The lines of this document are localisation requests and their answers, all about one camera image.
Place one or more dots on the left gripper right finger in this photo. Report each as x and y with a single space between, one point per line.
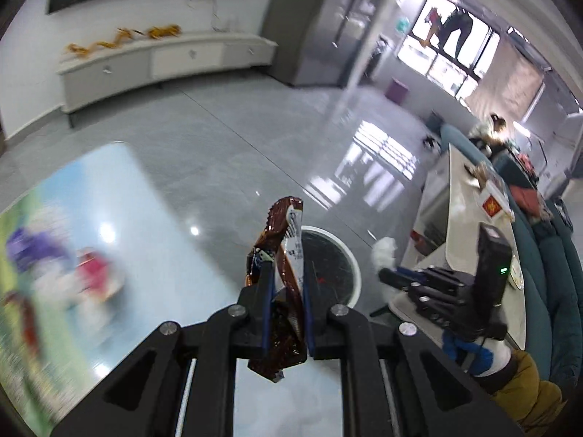
395 381

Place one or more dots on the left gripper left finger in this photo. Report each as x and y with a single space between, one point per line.
179 380

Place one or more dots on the pink white wrapper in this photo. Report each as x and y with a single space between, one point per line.
97 274

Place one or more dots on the purple plastic bag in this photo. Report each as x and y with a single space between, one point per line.
25 248

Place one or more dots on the brown snack wrapper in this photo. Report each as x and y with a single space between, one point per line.
280 246

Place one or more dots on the white tissue plastic bag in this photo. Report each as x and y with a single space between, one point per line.
383 259

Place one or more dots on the round white trash bin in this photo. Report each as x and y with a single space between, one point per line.
330 261

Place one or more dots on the right gloved hand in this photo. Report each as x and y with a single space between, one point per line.
486 356

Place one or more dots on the white side table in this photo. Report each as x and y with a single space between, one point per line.
450 203

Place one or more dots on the yellow jacket sleeve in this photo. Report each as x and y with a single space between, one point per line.
517 388

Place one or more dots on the teal sofa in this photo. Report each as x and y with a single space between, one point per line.
553 293

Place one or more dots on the purple stool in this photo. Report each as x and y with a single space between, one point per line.
396 92

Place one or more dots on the grey double door refrigerator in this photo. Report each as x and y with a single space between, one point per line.
318 40

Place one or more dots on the white TV cabinet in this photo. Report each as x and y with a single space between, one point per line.
107 72

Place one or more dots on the golden dragon ornament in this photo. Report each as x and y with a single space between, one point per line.
122 35

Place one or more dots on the golden tiger ornament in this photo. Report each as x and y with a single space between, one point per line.
158 33

